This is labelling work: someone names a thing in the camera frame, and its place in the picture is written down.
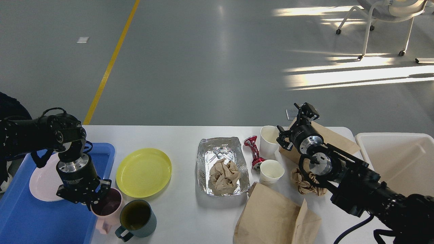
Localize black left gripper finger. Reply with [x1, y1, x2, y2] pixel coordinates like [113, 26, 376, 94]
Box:
[56, 188, 91, 211]
[96, 179, 112, 204]

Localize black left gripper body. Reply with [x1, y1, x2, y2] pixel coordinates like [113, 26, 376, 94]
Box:
[56, 153, 100, 200]

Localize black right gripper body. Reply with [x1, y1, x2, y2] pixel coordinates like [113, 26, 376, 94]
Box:
[285, 125, 316, 151]

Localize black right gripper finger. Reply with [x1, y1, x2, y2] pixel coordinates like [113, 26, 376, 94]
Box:
[294, 102, 320, 126]
[276, 125, 294, 151]

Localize pink mug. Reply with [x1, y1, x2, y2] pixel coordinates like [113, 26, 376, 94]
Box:
[91, 188, 125, 235]

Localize yellow plate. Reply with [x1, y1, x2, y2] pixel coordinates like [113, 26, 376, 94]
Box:
[116, 148, 172, 198]

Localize dark green mug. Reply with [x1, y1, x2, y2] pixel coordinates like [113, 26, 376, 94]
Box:
[115, 199, 158, 242]

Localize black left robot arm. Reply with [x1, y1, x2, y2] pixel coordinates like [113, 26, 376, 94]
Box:
[0, 109, 112, 209]

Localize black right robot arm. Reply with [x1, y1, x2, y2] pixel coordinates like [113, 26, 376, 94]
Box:
[276, 102, 434, 244]

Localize white paper cup rear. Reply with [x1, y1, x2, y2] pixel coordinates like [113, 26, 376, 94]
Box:
[259, 125, 280, 159]

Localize white paper cup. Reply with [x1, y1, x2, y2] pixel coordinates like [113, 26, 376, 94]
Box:
[259, 160, 285, 185]
[259, 125, 280, 159]

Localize small grey floor plate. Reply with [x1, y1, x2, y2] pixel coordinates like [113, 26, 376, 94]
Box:
[285, 108, 299, 121]

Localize pink plate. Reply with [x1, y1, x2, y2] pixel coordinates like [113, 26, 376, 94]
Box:
[28, 154, 64, 202]

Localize crushed red can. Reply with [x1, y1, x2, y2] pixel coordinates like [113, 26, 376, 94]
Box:
[243, 135, 266, 170]

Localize brown paper bag rear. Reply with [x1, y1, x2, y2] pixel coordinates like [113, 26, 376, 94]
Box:
[278, 121, 362, 165]

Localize white paper cup front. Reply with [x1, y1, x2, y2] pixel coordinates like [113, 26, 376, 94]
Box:
[259, 160, 285, 185]

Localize blue plastic tray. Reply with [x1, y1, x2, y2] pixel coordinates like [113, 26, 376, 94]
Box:
[0, 156, 96, 244]

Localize crumpled brown paper ball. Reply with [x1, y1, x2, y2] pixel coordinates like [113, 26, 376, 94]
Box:
[291, 168, 328, 196]

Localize aluminium foil tray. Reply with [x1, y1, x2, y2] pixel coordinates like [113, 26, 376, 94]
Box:
[196, 137, 251, 197]

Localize crumpled brown paper in tray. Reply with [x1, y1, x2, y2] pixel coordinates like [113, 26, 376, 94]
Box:
[209, 159, 240, 190]

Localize large brown paper bag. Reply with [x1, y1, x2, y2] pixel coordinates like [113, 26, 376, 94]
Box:
[233, 182, 321, 244]

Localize white plastic bin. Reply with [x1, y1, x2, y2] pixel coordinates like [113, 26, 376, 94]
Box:
[355, 133, 434, 196]

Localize white rolling chair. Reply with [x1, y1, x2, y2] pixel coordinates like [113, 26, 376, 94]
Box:
[335, 0, 429, 61]

